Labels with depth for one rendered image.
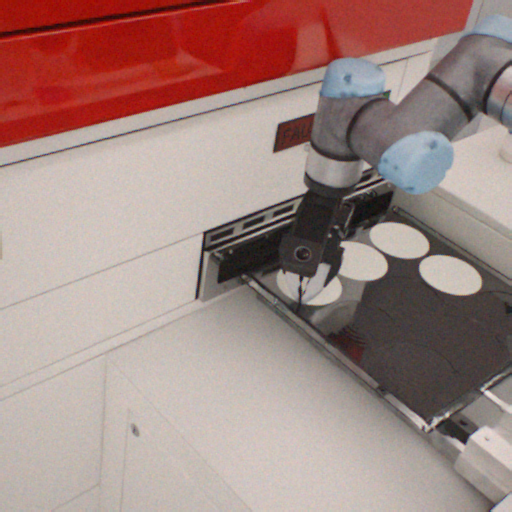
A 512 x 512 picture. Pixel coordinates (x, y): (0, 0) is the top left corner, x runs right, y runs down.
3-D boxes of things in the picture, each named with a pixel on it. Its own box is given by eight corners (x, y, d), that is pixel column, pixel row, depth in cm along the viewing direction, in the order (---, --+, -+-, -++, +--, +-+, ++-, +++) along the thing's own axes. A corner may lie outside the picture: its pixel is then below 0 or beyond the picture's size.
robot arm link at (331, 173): (360, 168, 100) (298, 149, 101) (352, 198, 102) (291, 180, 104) (372, 142, 106) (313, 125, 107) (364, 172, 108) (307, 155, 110)
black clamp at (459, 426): (443, 428, 104) (448, 415, 102) (453, 421, 105) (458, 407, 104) (464, 446, 102) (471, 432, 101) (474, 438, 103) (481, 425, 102)
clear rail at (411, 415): (237, 279, 121) (238, 272, 121) (243, 276, 122) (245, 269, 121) (426, 438, 101) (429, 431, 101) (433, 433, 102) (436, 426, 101)
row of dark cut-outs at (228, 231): (202, 246, 117) (204, 232, 116) (393, 170, 143) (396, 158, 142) (205, 248, 117) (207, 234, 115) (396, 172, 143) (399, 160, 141)
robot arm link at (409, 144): (469, 104, 87) (403, 62, 94) (395, 179, 87) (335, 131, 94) (487, 142, 93) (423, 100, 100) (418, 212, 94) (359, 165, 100)
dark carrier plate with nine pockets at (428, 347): (250, 277, 122) (250, 274, 121) (394, 212, 142) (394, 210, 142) (425, 422, 103) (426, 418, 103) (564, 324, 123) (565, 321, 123)
